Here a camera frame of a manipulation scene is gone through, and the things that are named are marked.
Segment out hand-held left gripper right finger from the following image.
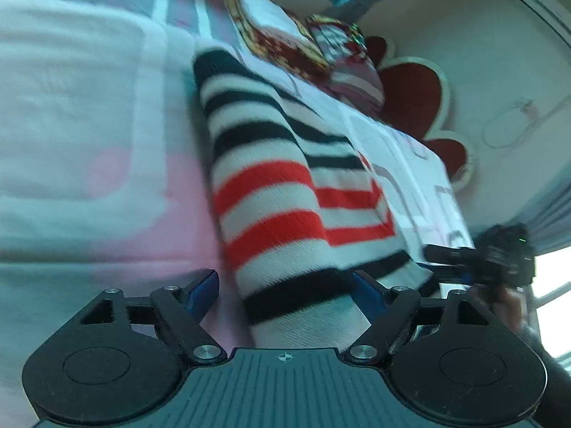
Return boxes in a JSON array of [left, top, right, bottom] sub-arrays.
[[352, 270, 494, 364]]

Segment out window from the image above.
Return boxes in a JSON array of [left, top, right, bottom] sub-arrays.
[[530, 252, 571, 360]]

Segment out red white scalloped headboard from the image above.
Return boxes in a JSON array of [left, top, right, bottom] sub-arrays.
[[363, 35, 474, 194]]

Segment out white printed bed sheet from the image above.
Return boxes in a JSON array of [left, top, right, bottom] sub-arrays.
[[0, 0, 476, 428]]

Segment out grey curtain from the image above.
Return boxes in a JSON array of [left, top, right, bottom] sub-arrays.
[[520, 156, 571, 257]]

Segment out white wall cable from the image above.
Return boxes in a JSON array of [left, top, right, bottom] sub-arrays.
[[483, 95, 571, 151]]

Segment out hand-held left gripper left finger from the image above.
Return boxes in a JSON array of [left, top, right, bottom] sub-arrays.
[[78, 269, 227, 364]]

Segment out person's right hand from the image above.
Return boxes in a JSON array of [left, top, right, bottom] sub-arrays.
[[488, 284, 531, 336]]

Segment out red yellow patterned blanket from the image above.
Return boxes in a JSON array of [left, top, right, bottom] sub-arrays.
[[222, 0, 332, 86]]

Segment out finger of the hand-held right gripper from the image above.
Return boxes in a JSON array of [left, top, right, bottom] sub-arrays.
[[422, 243, 481, 270]]

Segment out purple white striped quilt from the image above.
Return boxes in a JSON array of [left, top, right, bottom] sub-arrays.
[[65, 0, 228, 47]]

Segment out white air conditioner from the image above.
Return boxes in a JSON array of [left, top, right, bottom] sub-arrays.
[[510, 0, 571, 51]]

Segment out red striped pillow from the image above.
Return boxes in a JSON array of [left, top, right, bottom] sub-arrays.
[[307, 13, 387, 111]]

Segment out red black white striped sweater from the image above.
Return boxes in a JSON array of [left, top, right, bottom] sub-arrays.
[[192, 47, 435, 349]]

